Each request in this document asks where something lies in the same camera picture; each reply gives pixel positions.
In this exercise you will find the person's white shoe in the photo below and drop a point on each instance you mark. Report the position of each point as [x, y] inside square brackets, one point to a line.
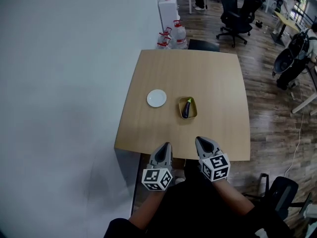
[179, 180]

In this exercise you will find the black chair backrest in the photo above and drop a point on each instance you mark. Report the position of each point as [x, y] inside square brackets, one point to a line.
[203, 45]

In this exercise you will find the person's black clothing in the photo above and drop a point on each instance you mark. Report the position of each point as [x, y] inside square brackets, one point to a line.
[193, 217]

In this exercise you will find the wooden table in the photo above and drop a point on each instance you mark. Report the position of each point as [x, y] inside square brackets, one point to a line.
[198, 78]

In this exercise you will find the purple eggplant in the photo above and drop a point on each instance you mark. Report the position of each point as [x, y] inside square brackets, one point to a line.
[187, 108]

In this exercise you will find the white cabinet box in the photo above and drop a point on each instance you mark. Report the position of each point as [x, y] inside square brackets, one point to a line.
[168, 11]

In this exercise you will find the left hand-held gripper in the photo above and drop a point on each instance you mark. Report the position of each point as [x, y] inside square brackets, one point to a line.
[156, 178]

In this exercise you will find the person's right forearm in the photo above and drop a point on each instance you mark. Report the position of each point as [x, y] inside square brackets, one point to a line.
[232, 199]

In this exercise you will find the black mesh office chair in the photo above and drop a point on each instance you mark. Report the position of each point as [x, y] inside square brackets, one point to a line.
[284, 195]

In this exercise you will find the person's left forearm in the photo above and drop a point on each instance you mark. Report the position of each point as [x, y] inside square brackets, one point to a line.
[146, 207]

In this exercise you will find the yellow top desk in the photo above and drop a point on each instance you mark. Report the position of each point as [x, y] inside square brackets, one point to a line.
[288, 21]

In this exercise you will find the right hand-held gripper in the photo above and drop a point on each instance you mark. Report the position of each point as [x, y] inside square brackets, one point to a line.
[215, 167]

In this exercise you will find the tan rectangular tray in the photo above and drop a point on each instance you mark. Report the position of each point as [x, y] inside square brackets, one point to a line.
[180, 108]

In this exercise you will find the white round plate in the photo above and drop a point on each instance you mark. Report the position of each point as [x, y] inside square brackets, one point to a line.
[156, 98]

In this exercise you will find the large clear water jug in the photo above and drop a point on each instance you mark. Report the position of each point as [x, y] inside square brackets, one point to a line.
[178, 36]

